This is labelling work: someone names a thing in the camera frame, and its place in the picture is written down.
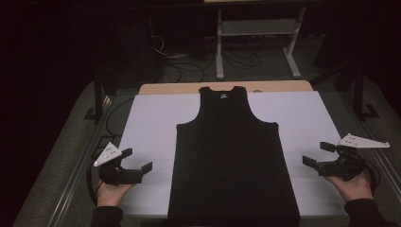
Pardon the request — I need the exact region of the person's left hand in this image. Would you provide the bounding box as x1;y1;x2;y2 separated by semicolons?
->
96;180;136;208

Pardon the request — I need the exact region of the white table mat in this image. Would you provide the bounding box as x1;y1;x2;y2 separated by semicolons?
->
117;90;348;218

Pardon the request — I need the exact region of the black tank top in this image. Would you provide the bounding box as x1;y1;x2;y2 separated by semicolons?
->
166;85;301;227

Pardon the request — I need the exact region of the thin white cable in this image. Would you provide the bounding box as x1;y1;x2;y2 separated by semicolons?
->
150;34;168;57

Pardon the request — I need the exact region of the white metal stand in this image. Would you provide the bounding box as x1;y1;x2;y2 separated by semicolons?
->
216;6;307;79

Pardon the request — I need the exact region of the black metal stand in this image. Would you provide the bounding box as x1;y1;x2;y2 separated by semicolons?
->
310;61;381;121
83;70;113;123

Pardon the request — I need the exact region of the black floor cable bundle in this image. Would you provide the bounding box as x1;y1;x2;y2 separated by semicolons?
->
164;53;207;83
221;46;264;70

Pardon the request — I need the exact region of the person's right hand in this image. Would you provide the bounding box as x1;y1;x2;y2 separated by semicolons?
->
324;169;375;202

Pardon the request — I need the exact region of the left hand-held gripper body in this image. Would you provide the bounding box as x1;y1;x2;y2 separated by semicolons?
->
93;141;143;186

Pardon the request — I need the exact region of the right hand-held gripper cable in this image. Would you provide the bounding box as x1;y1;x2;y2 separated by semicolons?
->
354;151;381;196

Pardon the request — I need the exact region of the aluminium floor rail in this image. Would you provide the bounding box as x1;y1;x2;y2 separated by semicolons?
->
46;94;113;227
340;91;401;204

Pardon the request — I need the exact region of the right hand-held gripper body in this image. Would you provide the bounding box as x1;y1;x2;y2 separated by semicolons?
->
316;132;391;183

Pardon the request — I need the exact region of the thin black floor cable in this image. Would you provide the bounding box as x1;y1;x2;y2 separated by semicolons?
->
105;97;136;138

